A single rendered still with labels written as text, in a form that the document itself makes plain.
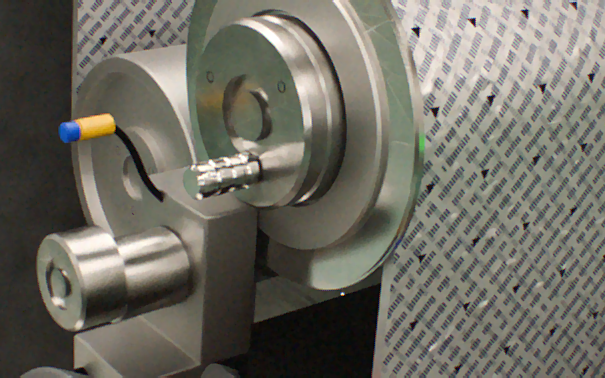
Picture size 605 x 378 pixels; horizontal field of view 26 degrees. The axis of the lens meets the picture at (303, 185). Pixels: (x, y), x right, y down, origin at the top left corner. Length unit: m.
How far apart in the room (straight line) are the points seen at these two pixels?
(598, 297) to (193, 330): 0.18
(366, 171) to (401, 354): 0.08
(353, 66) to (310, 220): 0.07
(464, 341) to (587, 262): 0.08
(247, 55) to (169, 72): 0.11
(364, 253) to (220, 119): 0.08
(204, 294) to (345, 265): 0.07
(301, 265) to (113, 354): 0.09
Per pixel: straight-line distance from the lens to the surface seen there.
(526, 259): 0.55
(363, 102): 0.47
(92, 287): 0.51
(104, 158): 0.66
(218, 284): 0.54
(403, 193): 0.47
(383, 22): 0.46
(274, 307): 1.09
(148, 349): 0.56
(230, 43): 0.50
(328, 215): 0.50
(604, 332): 0.62
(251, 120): 0.50
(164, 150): 0.61
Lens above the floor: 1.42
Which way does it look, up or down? 23 degrees down
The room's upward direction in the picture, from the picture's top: 4 degrees clockwise
